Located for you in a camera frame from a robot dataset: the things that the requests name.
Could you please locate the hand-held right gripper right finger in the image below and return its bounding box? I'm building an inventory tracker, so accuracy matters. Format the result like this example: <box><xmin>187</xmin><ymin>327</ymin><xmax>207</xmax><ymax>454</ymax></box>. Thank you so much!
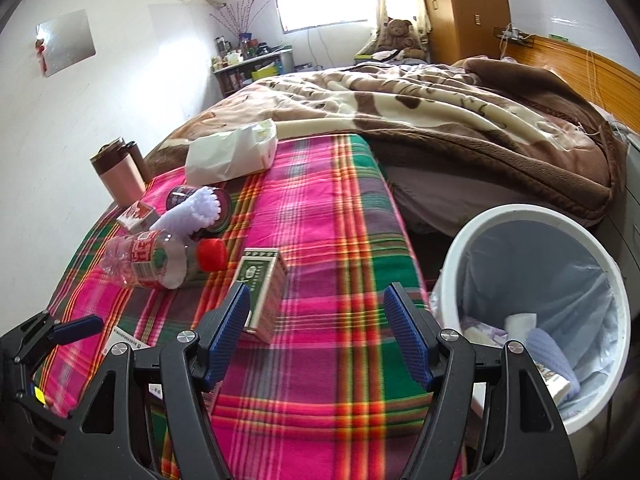
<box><xmin>383</xmin><ymin>282</ymin><xmax>576</xmax><ymax>480</ymax></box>

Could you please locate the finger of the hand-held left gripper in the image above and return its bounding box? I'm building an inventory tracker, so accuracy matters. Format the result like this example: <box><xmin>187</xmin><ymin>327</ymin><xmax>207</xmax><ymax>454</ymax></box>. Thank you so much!
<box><xmin>0</xmin><ymin>311</ymin><xmax>104</xmax><ymax>366</ymax></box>

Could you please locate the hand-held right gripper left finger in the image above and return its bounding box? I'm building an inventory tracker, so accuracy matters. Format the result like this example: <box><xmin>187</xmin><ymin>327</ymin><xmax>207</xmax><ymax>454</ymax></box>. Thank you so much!
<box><xmin>59</xmin><ymin>282</ymin><xmax>251</xmax><ymax>480</ymax></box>

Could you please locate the purple white medicine box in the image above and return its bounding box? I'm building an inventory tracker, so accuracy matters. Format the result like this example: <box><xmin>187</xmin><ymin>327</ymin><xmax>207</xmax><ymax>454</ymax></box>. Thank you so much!
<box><xmin>102</xmin><ymin>326</ymin><xmax>167</xmax><ymax>397</ymax></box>

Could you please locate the green white box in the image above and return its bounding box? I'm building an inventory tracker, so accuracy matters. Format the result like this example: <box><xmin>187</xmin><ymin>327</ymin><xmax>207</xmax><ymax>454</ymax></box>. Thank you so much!
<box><xmin>242</xmin><ymin>247</ymin><xmax>287</xmax><ymax>345</ymax></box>

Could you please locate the pale purple printed carton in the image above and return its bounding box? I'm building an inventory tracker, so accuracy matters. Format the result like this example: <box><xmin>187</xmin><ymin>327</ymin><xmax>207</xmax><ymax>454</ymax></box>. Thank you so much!
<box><xmin>460</xmin><ymin>316</ymin><xmax>506</xmax><ymax>348</ymax></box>

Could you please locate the clear red capped bottle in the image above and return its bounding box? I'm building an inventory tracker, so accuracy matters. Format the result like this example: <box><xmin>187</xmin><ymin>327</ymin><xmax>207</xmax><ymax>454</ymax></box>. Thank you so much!
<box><xmin>102</xmin><ymin>229</ymin><xmax>227</xmax><ymax>290</ymax></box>

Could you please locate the white foam sleeve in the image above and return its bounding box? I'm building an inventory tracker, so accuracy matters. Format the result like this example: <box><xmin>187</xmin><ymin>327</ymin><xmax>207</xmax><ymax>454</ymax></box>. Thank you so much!
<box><xmin>505</xmin><ymin>312</ymin><xmax>538</xmax><ymax>333</ymax></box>

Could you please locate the red white small carton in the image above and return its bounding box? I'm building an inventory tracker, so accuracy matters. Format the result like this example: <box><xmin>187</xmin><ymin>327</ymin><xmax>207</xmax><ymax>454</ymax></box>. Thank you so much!
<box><xmin>116</xmin><ymin>201</ymin><xmax>162</xmax><ymax>233</ymax></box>

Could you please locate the white waste bin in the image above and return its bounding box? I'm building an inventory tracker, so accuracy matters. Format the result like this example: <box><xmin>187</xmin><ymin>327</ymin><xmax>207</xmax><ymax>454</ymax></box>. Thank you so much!
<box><xmin>429</xmin><ymin>203</ymin><xmax>632</xmax><ymax>436</ymax></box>

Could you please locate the dark labelled tin can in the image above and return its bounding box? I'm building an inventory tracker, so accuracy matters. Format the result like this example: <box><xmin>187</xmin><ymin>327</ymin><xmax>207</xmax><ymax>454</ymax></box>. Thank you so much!
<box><xmin>166</xmin><ymin>185</ymin><xmax>232</xmax><ymax>233</ymax></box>

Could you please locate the cream brown printed carton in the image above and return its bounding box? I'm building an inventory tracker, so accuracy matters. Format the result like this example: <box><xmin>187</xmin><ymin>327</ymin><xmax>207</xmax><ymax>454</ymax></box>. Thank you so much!
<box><xmin>535</xmin><ymin>362</ymin><xmax>571</xmax><ymax>401</ymax></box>

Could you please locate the pink green plaid blanket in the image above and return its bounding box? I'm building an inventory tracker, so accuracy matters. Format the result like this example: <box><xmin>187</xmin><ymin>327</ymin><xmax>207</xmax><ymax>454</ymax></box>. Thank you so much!
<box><xmin>37</xmin><ymin>132</ymin><xmax>471</xmax><ymax>480</ymax></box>

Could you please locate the pink brown travel mug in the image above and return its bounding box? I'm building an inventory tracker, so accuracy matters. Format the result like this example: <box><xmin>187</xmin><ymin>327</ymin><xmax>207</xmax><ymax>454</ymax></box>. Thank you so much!
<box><xmin>90</xmin><ymin>137</ymin><xmax>153</xmax><ymax>206</ymax></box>

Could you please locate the white paper pack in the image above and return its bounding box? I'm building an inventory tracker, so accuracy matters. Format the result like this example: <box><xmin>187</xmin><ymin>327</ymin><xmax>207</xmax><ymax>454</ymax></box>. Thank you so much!
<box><xmin>185</xmin><ymin>119</ymin><xmax>278</xmax><ymax>184</ymax></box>

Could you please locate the brown cream fleece blanket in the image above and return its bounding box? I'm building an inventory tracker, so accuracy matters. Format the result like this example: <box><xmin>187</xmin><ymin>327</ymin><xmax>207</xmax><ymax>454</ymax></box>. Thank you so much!
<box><xmin>145</xmin><ymin>55</ymin><xmax>626</xmax><ymax>226</ymax></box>

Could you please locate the small shelf desk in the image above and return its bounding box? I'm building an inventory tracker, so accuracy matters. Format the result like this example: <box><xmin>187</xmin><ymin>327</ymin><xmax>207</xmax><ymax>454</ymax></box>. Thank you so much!
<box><xmin>212</xmin><ymin>50</ymin><xmax>296</xmax><ymax>96</ymax></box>

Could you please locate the row of small bottles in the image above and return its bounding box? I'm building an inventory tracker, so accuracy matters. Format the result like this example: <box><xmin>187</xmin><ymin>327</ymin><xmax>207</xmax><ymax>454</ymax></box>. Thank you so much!
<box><xmin>212</xmin><ymin>35</ymin><xmax>281</xmax><ymax>68</ymax></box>

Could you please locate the vase of dry branches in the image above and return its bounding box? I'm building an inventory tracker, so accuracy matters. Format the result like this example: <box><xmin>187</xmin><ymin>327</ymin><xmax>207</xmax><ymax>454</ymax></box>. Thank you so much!
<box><xmin>209</xmin><ymin>1</ymin><xmax>273</xmax><ymax>48</ymax></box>

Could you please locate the brown teddy bear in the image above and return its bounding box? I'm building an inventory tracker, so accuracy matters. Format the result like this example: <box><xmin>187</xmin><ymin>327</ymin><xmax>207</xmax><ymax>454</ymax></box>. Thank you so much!
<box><xmin>372</xmin><ymin>17</ymin><xmax>428</xmax><ymax>61</ymax></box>

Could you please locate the black rack with power strip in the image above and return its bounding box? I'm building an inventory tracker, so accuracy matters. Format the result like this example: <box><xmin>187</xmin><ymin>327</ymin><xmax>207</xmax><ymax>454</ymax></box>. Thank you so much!
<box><xmin>492</xmin><ymin>24</ymin><xmax>536</xmax><ymax>43</ymax></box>

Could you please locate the wooden headboard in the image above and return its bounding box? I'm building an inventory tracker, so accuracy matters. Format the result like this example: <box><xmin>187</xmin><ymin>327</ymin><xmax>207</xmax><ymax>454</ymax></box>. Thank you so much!
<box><xmin>500</xmin><ymin>35</ymin><xmax>640</xmax><ymax>136</ymax></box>

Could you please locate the wooden wardrobe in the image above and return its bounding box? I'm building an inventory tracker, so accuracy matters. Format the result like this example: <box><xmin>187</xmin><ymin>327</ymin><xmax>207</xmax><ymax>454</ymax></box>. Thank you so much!
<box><xmin>415</xmin><ymin>0</ymin><xmax>512</xmax><ymax>66</ymax></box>

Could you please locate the window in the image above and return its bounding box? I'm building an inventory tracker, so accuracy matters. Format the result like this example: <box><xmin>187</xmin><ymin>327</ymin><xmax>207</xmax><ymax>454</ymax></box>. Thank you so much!
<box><xmin>274</xmin><ymin>0</ymin><xmax>376</xmax><ymax>33</ymax></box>

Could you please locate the shiny wall sheet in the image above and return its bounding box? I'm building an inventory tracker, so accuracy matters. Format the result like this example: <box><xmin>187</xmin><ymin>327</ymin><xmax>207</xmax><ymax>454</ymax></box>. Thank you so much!
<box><xmin>36</xmin><ymin>8</ymin><xmax>97</xmax><ymax>78</ymax></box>

